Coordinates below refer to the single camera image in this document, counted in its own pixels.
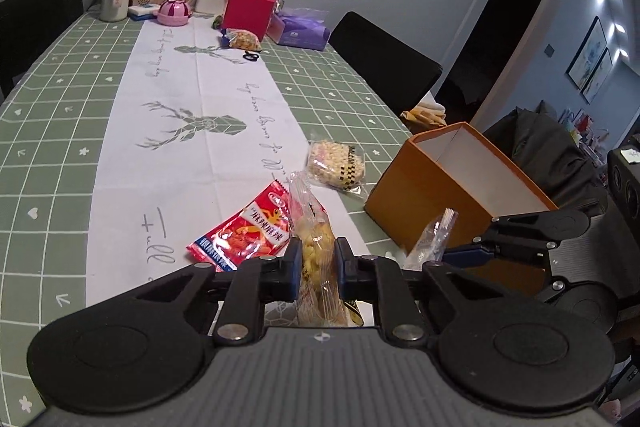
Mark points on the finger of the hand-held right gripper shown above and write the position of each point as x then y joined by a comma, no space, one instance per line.
556,287
467,255

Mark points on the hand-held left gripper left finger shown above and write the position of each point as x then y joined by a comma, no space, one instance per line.
292,272

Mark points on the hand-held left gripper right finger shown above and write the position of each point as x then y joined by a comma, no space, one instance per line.
345,272

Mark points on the yellow puffed snack bag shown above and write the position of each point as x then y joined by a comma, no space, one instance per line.
315,257

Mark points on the red snack packet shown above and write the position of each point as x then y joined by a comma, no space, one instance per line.
240,232

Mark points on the orange cardboard box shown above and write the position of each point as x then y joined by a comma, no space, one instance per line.
425,187

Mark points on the checkered popcorn packet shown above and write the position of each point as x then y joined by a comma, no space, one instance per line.
332,162

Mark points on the black speaker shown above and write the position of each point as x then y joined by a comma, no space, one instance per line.
625,187

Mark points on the black leather jacket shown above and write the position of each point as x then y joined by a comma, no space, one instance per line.
540,147

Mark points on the yellow patterned folded cloth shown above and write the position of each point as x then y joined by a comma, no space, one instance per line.
425,118

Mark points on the black chair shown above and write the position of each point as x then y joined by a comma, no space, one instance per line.
40,17
380,57

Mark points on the black scissors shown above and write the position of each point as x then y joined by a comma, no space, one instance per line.
251,55

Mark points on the clear bag of nuts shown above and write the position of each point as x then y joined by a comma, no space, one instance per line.
244,41

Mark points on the purple tissue pack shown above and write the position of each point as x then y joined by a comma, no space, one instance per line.
300,32

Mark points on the blue bag clip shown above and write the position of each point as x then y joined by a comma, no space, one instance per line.
223,41

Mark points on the pink square box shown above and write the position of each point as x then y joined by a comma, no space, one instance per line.
247,14

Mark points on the green checked tablecloth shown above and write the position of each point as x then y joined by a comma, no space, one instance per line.
50,132

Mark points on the pink round container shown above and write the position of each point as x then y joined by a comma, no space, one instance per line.
175,12

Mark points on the blue white small box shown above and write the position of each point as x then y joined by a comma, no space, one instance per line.
142,13

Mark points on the small framed wall picture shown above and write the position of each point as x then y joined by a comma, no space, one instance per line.
600,77

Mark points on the large framed wall picture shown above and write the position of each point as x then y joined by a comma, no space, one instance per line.
585,54

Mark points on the grey wall switch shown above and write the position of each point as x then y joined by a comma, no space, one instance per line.
548,51

